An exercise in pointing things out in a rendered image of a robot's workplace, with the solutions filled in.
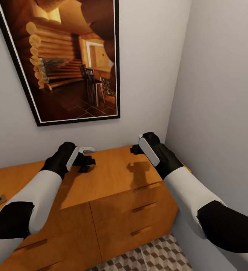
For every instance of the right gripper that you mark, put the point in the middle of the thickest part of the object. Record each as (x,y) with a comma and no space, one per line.
(136,150)

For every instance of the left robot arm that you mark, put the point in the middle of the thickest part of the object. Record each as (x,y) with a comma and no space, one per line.
(26,212)

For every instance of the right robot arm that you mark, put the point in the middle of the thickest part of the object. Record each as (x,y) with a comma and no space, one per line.
(205,213)

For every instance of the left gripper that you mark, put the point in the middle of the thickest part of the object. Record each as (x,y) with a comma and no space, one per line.
(85,160)

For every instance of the picture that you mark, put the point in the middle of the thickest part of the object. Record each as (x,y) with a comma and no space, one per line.
(66,53)

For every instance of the cabinet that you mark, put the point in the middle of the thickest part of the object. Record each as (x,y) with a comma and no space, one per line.
(120,203)

